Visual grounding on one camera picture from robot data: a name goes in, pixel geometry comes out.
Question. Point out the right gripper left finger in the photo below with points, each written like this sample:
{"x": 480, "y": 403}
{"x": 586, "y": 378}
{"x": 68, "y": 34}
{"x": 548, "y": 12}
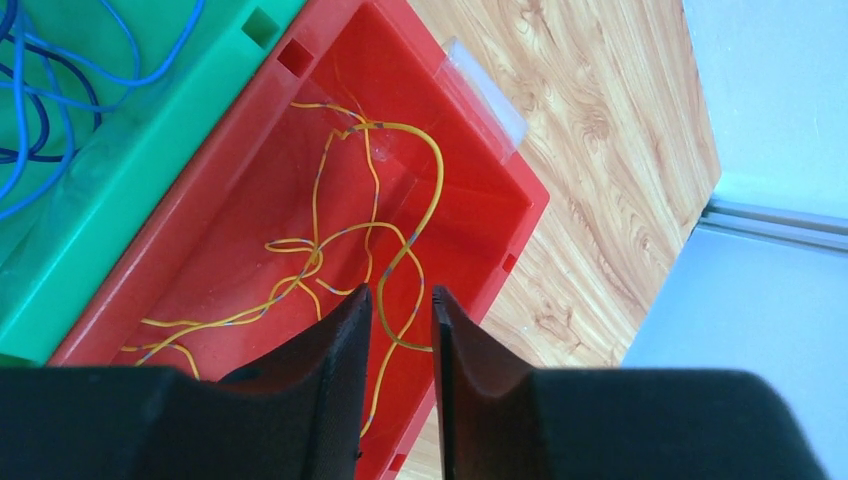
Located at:
{"x": 293, "y": 413}

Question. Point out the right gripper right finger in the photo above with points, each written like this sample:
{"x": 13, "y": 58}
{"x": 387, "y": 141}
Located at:
{"x": 501, "y": 417}

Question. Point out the red plastic bin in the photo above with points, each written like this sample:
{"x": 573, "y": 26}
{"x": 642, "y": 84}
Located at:
{"x": 358, "y": 153}

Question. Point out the green plastic bin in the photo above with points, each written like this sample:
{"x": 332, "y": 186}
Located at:
{"x": 102, "y": 105}

